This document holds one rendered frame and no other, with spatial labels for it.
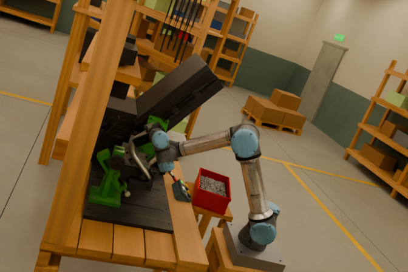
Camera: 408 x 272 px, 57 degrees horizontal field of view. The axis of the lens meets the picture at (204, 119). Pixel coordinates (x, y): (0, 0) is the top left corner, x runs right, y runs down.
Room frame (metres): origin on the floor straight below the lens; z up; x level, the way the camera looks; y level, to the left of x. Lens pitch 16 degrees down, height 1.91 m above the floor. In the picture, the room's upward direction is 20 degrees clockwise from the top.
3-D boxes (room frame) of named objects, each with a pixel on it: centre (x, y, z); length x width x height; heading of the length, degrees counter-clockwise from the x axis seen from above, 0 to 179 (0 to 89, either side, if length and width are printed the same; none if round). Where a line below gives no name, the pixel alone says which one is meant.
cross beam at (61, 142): (1.92, 0.67, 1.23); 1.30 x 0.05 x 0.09; 18
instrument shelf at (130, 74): (1.95, 0.56, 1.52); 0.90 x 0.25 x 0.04; 18
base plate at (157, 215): (2.03, 0.32, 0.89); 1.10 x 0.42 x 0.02; 18
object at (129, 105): (2.09, 0.48, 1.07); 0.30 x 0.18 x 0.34; 18
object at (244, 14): (10.63, 1.14, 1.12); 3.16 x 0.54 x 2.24; 109
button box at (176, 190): (1.94, -0.03, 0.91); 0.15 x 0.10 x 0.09; 18
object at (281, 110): (8.32, -1.44, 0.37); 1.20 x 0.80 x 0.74; 117
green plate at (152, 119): (1.98, 0.23, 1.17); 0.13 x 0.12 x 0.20; 18
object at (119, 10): (1.94, 0.60, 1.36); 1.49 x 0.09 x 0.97; 18
